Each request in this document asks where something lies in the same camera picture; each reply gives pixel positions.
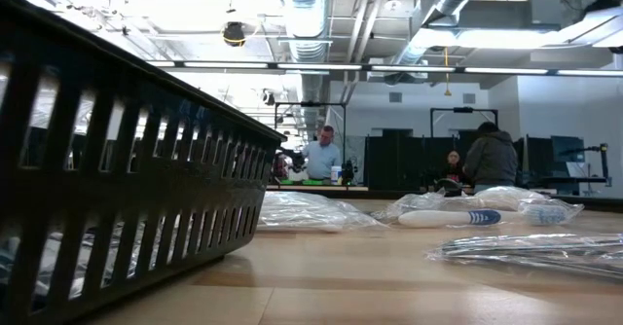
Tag white blue-striped toothbrush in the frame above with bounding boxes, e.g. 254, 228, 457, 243
397, 201, 585, 230

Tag person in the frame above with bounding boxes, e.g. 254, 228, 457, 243
461, 121, 519, 194
300, 124, 343, 183
440, 149, 469, 186

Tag wooden workbench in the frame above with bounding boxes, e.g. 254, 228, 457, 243
266, 184, 370, 193

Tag cotton swabs in clear bag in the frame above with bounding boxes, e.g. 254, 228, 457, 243
256, 190, 388, 234

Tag black partition panel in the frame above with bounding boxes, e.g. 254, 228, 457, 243
515, 136, 554, 191
363, 133, 442, 194

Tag long linear light fixture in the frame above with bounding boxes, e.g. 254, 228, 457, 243
145, 59, 623, 78

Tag black slotted plastic basket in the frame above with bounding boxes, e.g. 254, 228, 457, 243
0, 0, 287, 325

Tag cotton balls in clear bag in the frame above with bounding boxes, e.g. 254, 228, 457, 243
474, 185, 549, 208

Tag dark computer monitor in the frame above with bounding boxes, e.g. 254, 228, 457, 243
549, 134, 586, 164

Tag black station frame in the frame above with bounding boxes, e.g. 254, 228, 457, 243
273, 100, 348, 186
429, 105, 500, 144

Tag black table frame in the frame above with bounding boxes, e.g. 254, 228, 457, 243
265, 187, 623, 214

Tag black cable loop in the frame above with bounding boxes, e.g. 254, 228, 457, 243
432, 177, 463, 198

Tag black hanging cord reel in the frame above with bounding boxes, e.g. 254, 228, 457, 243
221, 19, 248, 49

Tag yellow hanging cord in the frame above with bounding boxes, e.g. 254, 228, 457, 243
441, 46, 453, 97

